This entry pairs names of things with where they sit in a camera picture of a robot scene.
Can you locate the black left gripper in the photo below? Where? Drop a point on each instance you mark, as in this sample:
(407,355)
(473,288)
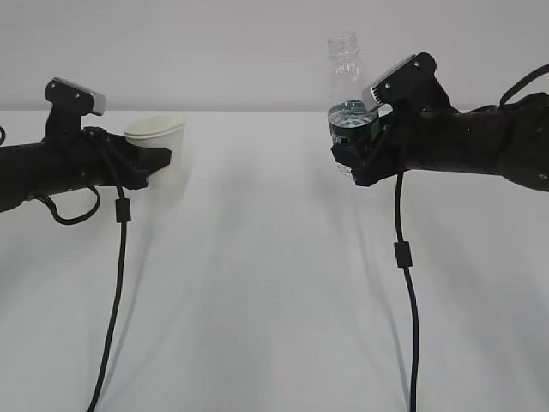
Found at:
(119,162)

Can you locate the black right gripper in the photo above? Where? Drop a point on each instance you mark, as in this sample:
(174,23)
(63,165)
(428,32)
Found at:
(384,160)

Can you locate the clear green-label water bottle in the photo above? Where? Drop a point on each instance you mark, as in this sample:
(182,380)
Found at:
(350,123)

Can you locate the white paper cup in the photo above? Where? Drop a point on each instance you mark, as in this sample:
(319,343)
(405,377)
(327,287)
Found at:
(165,130)

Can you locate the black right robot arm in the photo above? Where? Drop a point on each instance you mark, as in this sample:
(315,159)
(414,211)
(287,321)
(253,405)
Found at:
(510,141)

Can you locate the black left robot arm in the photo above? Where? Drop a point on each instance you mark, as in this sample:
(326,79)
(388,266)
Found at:
(90,157)

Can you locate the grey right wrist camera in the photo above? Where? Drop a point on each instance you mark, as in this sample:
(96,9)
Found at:
(399,82)

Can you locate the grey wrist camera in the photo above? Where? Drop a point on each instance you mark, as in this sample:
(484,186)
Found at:
(399,82)
(74,98)

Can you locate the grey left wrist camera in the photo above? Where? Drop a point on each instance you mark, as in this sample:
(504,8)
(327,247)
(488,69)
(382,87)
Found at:
(74,98)

